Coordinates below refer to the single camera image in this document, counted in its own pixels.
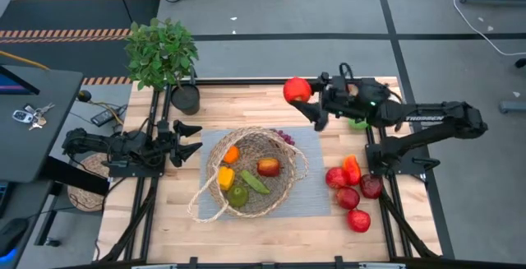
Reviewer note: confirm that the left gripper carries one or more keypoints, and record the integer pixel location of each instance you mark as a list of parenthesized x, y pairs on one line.
[(164, 149)]

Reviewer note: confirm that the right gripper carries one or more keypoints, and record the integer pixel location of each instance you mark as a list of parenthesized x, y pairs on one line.
[(349, 98)]

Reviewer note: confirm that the green lime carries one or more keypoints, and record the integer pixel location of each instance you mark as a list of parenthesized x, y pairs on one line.
[(357, 125)]

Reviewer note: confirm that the orange mandarin fruit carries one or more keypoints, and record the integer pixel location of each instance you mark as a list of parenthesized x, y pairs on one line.
[(232, 154)]

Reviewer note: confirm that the yellow bell pepper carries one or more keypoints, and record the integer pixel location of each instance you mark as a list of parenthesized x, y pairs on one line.
[(226, 177)]

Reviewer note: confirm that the green pear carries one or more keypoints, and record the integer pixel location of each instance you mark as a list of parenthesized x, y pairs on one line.
[(238, 196)]

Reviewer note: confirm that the red orange bell pepper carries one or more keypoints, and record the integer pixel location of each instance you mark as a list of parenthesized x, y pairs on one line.
[(352, 170)]

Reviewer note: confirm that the green pea pod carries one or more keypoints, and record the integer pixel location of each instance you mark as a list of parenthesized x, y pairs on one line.
[(255, 182)]

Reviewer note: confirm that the red and yellow apple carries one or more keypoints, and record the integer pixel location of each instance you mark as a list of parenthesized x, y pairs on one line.
[(268, 167)]

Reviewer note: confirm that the dark red apple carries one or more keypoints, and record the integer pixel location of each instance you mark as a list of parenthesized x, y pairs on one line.
[(371, 186)]

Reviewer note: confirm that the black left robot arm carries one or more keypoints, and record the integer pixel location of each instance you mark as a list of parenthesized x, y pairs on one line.
[(94, 142)]

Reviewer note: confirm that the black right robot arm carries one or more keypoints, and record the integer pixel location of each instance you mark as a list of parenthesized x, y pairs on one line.
[(431, 117)]

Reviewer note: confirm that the woven straw basket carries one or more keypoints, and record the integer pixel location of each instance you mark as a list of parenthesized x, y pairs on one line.
[(267, 205)]

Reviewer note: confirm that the black plant pot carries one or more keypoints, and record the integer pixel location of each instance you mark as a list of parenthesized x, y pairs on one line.
[(185, 98)]

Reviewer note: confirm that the purple grape bunch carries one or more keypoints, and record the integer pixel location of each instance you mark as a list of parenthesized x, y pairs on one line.
[(286, 137)]

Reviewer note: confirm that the black power adapter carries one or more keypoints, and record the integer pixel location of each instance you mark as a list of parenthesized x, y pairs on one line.
[(102, 117)]

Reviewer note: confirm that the green leafy plant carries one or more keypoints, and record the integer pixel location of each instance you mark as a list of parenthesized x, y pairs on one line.
[(160, 53)]

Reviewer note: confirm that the grey woven placemat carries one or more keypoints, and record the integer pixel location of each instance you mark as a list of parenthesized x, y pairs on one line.
[(316, 195)]

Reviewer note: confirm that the round woven stool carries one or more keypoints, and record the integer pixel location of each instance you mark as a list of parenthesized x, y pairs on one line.
[(84, 199)]

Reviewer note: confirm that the black desk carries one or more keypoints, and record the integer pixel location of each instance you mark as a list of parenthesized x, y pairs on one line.
[(41, 145)]

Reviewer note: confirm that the black hazard striped floor mat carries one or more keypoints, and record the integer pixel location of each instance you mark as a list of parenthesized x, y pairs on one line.
[(82, 14)]

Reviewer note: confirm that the key bunch with fob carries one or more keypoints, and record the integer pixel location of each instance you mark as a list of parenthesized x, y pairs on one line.
[(22, 116)]

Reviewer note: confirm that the computer monitor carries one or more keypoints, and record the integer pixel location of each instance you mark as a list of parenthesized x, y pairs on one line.
[(12, 86)]

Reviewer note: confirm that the black caster wheel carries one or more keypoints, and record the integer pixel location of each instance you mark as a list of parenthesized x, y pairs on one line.
[(521, 62)]

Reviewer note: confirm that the black aluminium table frame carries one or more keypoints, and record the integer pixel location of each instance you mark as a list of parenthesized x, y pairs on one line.
[(246, 82)]

